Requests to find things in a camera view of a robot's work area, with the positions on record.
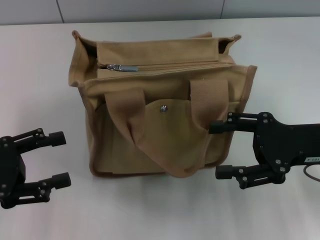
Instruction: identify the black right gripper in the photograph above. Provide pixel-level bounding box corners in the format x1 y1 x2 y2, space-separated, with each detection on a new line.
209 112 320 190

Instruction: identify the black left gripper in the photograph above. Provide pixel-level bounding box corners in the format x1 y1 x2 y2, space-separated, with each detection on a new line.
0 127 72 210

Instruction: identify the khaki canvas food bag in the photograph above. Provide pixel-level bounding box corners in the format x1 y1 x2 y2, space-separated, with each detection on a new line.
69 29 258 179

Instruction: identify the silver metal zipper pull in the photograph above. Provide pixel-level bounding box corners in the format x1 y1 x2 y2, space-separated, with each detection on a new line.
106 63 140 74

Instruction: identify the brown cable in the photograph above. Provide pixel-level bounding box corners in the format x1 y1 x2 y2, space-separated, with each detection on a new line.
303 164 320 182

